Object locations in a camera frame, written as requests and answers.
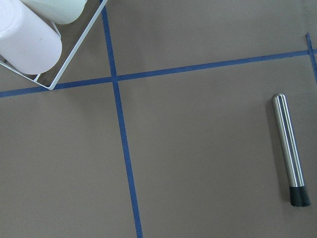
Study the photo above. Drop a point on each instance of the pink cup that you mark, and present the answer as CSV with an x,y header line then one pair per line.
x,y
26,41

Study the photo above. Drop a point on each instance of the white wire cup rack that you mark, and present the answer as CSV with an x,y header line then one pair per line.
x,y
79,49

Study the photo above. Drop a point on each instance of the steel muddler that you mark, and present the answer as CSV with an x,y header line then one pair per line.
x,y
297,187

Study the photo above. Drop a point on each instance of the green cup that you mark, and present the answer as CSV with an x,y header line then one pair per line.
x,y
58,11

